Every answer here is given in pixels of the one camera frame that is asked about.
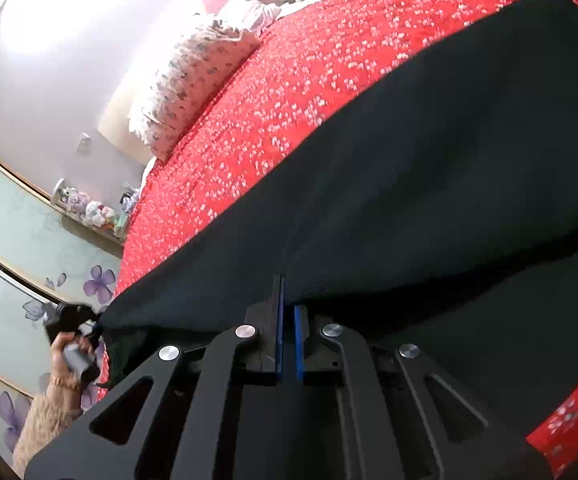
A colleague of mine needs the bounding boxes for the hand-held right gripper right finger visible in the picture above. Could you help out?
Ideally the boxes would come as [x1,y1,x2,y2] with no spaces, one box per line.
[291,305,552,480]

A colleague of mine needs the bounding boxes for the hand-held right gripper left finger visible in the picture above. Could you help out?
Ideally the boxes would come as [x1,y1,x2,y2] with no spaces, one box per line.
[24,274,290,480]

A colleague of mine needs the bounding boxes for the black pants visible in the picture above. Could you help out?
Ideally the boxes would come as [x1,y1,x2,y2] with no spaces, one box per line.
[98,0,578,441]

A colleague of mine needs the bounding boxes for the person's left forearm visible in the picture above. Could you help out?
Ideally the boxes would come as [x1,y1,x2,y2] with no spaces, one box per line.
[11,380,87,478]

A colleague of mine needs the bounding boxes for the person's left hand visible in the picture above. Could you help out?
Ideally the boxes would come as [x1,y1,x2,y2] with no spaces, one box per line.
[50,332,94,386]

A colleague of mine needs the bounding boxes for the wooden nightstand with plush toys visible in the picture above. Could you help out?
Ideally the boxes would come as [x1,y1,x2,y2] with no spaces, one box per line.
[61,210,127,259]

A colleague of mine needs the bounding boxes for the clear tube of plush toys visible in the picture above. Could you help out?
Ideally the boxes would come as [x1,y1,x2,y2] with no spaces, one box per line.
[51,177,120,229]

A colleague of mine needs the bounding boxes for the wardrobe with purple flower doors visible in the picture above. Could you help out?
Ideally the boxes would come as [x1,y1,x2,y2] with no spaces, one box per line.
[0,152,124,466]

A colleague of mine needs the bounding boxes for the red floral bedspread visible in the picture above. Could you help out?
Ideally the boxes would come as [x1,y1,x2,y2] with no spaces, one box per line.
[96,0,578,466]

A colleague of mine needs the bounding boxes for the butterfly print pillow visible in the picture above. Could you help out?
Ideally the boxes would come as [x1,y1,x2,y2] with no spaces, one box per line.
[129,12,264,162]

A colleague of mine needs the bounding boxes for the pink pillow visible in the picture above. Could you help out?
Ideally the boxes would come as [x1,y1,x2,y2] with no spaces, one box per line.
[216,0,282,36]

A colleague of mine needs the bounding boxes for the gold bracelet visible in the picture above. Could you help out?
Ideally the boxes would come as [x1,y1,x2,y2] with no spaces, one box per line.
[50,374,84,393]

